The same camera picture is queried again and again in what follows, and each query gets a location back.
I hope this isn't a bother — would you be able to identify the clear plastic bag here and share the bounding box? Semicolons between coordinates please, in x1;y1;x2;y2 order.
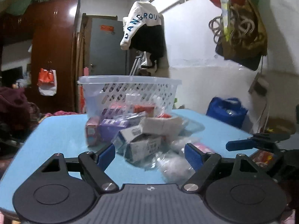
143;151;195;185

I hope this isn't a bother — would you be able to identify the purple medicine box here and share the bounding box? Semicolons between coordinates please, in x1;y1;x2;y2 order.
97;119;142;142

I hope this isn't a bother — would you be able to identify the pink small box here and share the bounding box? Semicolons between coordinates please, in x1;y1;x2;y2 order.
85;116;100;146

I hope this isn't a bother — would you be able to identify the white barcode box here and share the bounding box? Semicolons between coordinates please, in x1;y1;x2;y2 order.
112;126;162;163

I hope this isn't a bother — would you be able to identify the blue plastic bag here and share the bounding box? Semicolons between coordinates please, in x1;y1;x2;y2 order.
206;97;248;129

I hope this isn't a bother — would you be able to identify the red box in basket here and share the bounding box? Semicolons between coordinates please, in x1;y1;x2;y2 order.
133;104;155;117

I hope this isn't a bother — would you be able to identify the clear plastic laundry basket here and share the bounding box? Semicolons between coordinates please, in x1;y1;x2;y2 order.
78;75;182;118

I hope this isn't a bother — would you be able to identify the orange white plastic bag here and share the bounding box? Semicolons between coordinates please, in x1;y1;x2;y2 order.
37;68;57;97

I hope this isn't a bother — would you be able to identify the dark maroon clothes pile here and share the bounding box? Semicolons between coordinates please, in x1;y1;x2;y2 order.
1;86;41;142

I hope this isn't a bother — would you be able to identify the grey metal door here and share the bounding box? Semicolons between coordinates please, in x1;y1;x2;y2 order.
85;16;127;75

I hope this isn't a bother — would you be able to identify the black hanging garment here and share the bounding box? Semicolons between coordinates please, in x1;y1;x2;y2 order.
129;24;165;60

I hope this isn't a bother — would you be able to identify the dark red wooden wardrobe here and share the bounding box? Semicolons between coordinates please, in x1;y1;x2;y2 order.
1;0;80;113

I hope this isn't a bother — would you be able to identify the white printed hanging shirt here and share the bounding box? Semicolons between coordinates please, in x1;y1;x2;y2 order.
120;1;162;50

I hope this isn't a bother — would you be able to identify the yellow green hanging strip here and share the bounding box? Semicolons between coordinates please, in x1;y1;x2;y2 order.
220;0;231;41

